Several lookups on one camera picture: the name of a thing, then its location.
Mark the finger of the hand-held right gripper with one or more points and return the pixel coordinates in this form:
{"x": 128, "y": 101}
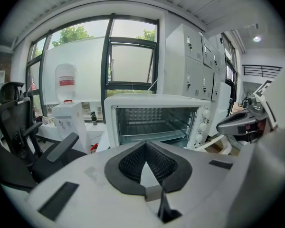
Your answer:
{"x": 232, "y": 125}

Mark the round ceiling light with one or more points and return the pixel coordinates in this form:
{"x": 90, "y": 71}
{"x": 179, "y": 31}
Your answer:
{"x": 257, "y": 38}

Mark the white toaster oven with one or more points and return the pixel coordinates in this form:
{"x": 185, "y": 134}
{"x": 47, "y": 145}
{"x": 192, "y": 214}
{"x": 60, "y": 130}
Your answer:
{"x": 156, "y": 100}

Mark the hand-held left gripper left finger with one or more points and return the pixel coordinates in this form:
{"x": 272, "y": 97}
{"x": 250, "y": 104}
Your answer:
{"x": 90, "y": 193}

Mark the clear water jug red label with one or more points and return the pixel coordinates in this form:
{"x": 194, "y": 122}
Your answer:
{"x": 66, "y": 79}

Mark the white glass oven door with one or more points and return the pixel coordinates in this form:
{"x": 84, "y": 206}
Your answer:
{"x": 175, "y": 143}

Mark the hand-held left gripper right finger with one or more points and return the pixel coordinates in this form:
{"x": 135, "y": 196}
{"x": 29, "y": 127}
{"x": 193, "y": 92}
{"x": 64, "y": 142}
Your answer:
{"x": 204, "y": 186}

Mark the black padded office chair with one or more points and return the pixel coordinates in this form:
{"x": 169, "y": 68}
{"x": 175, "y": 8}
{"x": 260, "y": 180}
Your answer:
{"x": 61, "y": 148}

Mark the white water dispenser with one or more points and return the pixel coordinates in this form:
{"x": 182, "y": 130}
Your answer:
{"x": 71, "y": 122}

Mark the black balcony railing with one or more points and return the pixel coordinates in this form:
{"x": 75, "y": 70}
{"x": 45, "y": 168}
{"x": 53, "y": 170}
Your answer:
{"x": 261, "y": 70}

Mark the grey metal locker cabinet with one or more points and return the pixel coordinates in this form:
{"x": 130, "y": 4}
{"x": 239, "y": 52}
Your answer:
{"x": 194, "y": 72}

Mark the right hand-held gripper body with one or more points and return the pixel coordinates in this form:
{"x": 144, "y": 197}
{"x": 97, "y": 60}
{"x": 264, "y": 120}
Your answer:
{"x": 263, "y": 98}

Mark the black floor fan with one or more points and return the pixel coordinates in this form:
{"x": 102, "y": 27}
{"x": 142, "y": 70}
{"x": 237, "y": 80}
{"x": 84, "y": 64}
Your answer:
{"x": 246, "y": 98}

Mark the black thermos bottle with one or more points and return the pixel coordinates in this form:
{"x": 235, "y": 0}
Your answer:
{"x": 93, "y": 118}

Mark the black framed window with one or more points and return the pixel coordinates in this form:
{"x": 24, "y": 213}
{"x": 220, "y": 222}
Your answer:
{"x": 105, "y": 68}

